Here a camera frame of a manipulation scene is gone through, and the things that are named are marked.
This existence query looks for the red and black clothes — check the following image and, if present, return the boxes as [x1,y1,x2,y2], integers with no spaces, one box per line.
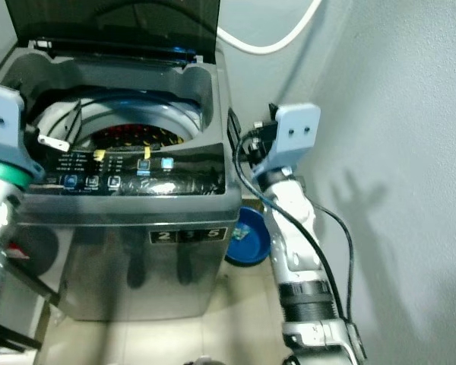
[87,125,168,150]

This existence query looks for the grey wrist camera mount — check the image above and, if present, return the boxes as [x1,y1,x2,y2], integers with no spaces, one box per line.
[262,103,321,176]
[0,82,46,183]

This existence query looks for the white water inlet hose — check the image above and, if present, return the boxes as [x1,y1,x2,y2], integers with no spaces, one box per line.
[217,0,324,54]

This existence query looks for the blue plastic basin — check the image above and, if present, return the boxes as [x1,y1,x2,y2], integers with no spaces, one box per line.
[224,207,272,267]

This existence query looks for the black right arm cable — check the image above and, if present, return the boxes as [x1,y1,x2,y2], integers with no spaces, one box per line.
[234,128,355,320]

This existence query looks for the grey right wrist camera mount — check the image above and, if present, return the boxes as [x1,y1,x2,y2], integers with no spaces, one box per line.
[262,103,321,176]

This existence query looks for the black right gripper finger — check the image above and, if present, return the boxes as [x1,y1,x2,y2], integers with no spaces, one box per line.
[226,106,244,157]

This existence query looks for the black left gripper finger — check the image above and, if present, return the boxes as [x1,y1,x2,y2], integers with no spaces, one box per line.
[35,129,74,154]
[65,101,84,142]

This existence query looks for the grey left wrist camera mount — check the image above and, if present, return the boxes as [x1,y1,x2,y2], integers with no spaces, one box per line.
[0,82,46,183]

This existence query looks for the dark tinted washer lid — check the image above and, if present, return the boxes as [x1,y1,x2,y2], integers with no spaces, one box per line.
[4,0,221,63]

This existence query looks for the grey top-load washing machine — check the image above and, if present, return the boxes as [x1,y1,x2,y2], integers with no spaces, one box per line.
[0,42,242,324]

